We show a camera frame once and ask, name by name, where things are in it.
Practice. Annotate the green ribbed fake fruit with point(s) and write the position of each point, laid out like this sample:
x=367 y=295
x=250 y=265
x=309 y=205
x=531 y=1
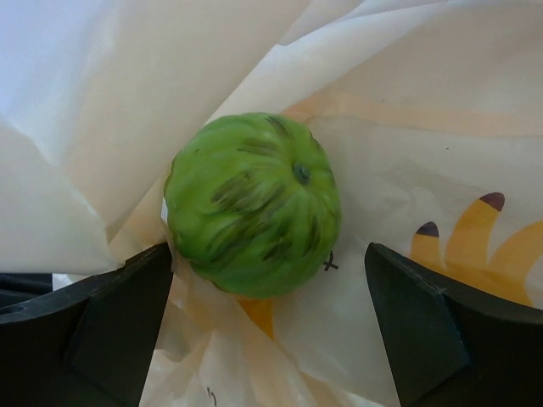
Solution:
x=252 y=204

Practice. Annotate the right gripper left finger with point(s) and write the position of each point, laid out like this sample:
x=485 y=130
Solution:
x=87 y=344

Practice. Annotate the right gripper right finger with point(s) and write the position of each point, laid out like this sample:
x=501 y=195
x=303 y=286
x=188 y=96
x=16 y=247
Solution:
x=449 y=344

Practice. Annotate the translucent plastic bag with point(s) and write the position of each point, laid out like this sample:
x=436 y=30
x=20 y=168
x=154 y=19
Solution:
x=430 y=113

